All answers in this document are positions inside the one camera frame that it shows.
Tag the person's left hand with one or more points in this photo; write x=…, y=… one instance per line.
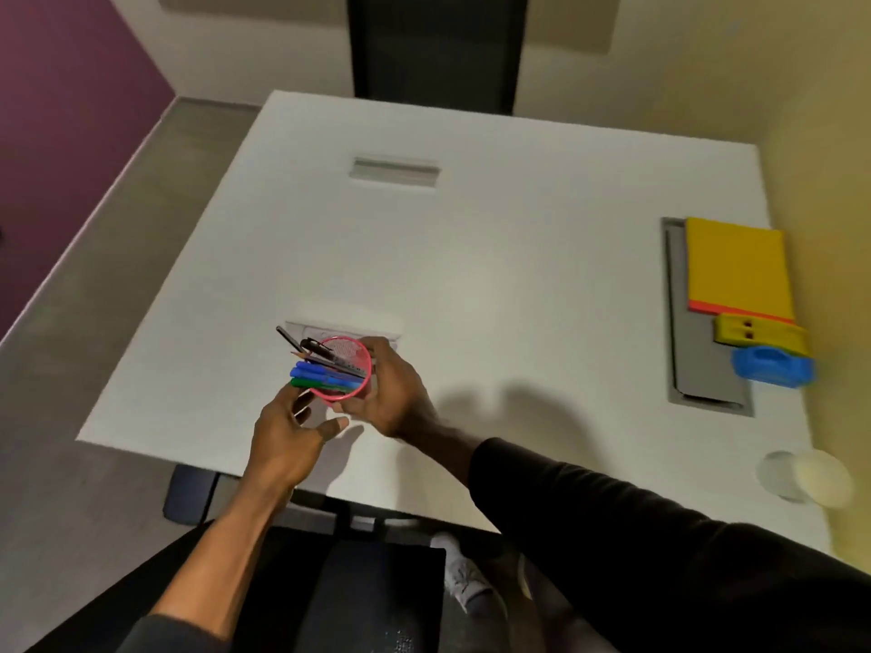
x=282, y=445

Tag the person's left forearm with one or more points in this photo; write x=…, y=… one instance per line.
x=218, y=557

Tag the person's left thumb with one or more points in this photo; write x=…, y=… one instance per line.
x=326, y=429

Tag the pink mesh pen cup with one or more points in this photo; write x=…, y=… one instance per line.
x=347, y=373

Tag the green marker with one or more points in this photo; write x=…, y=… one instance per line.
x=309, y=384

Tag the thin black pen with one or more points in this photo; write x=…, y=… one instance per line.
x=291, y=341

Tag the white shoe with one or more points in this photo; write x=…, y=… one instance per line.
x=466, y=576

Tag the person's right thumb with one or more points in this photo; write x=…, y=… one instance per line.
x=351, y=405

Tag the yellow notebook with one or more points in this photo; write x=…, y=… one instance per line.
x=738, y=268

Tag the blue marker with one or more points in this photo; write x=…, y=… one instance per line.
x=318, y=369
x=314, y=376

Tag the person's right forearm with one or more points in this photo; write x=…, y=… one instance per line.
x=612, y=544

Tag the person's right hand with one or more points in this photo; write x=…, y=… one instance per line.
x=394, y=397

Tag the white round cup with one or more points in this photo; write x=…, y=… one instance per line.
x=806, y=477

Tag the black marker with clip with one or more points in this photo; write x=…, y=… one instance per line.
x=325, y=354

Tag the black mesh office chair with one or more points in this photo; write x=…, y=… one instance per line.
x=435, y=50

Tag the blue tape dispenser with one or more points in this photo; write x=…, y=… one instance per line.
x=772, y=367

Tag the dark table foot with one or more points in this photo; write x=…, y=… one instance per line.
x=192, y=495

